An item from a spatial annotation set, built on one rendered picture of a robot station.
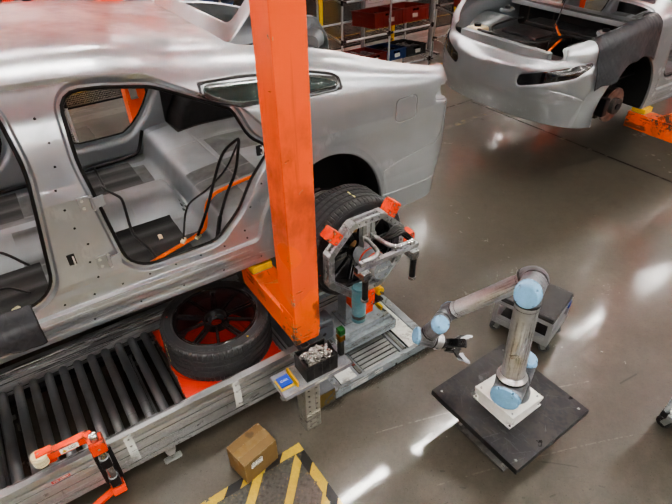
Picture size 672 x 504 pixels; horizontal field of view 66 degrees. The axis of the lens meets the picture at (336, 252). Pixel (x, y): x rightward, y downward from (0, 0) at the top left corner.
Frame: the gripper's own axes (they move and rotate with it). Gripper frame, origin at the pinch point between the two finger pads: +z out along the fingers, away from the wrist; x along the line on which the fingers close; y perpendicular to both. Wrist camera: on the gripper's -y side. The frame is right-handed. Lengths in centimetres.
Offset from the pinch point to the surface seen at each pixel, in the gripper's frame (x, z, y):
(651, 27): -303, 150, 0
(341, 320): -14, -45, 82
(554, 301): -50, 77, 18
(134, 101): -174, -217, 203
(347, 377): 23, -38, 72
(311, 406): 45, -66, 54
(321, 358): 20, -75, 31
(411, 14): -507, 75, 299
